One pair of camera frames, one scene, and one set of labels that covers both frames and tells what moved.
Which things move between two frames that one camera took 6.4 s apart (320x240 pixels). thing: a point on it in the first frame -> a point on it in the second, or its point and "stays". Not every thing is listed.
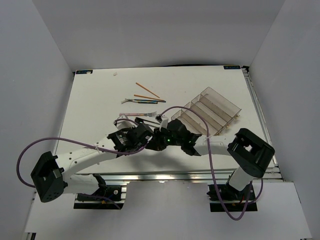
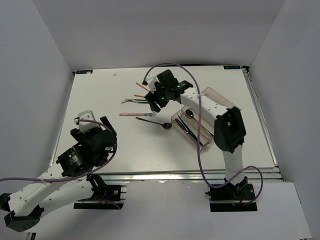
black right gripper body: [163, 139] -> [160, 96]
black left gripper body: [127, 130] -> [87, 136]
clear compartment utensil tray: [218, 111] stays
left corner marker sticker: [84, 71] stays
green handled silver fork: [126, 100] stays
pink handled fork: [150, 114] stays
